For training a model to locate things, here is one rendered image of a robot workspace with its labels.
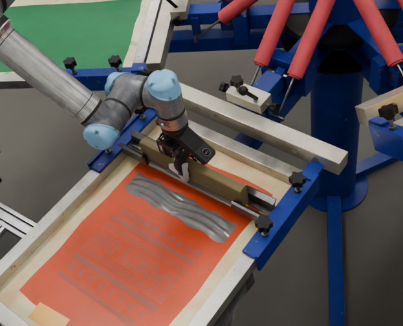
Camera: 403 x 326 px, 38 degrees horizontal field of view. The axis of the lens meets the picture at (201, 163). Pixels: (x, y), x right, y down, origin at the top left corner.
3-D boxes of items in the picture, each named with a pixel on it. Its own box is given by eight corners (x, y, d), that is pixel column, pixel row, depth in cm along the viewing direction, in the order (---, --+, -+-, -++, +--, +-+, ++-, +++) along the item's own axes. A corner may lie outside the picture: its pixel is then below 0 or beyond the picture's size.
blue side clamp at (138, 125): (105, 184, 176) (98, 169, 170) (93, 177, 178) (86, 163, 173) (166, 120, 189) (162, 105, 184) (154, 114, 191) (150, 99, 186)
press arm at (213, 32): (19, 59, 234) (13, 47, 229) (24, 49, 237) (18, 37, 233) (337, 46, 210) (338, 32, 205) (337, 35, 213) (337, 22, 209)
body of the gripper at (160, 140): (176, 136, 163) (168, 106, 154) (200, 148, 159) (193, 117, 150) (159, 155, 160) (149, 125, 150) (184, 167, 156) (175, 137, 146)
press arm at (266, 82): (253, 123, 175) (251, 111, 171) (237, 116, 178) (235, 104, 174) (283, 87, 183) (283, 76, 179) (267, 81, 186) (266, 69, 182)
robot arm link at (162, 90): (151, 64, 142) (183, 68, 139) (160, 96, 150) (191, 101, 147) (137, 86, 138) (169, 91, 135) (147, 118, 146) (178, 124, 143)
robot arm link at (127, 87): (92, 94, 141) (132, 101, 137) (114, 63, 147) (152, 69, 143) (102, 116, 147) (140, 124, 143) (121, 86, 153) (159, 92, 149)
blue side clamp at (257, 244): (260, 271, 149) (257, 257, 144) (244, 262, 151) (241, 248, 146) (319, 190, 162) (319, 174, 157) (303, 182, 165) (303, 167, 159)
